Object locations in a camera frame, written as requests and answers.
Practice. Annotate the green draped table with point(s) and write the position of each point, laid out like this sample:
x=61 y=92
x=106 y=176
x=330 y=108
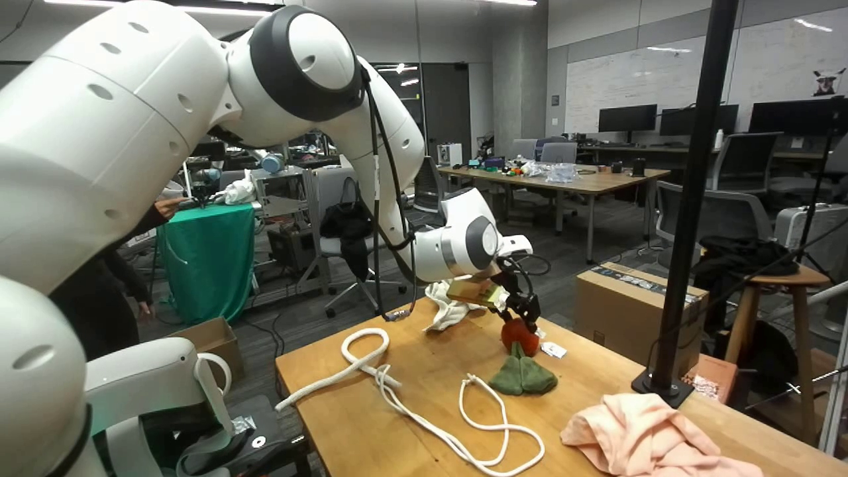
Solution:
x=207 y=259

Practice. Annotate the long wooden desk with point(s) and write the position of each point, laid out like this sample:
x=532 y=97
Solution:
x=578 y=178

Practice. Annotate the light peach cloth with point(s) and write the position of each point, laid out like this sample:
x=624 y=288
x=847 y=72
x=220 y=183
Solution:
x=643 y=436

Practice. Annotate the white towel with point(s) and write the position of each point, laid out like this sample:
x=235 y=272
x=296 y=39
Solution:
x=453 y=300

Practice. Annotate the black camera stand pole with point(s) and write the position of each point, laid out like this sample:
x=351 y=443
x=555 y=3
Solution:
x=664 y=374

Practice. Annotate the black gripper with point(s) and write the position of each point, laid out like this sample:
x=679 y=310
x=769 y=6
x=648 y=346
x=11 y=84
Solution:
x=513 y=300

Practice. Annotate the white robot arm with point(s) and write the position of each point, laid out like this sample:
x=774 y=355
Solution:
x=89 y=139

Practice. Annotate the red plush tomato toy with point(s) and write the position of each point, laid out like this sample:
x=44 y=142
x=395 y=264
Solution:
x=521 y=371

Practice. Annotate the cardboard box on floor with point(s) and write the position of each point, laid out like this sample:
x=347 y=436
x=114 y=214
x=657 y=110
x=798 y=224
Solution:
x=620 y=308

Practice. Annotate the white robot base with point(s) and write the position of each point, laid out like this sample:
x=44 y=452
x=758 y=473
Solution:
x=157 y=408

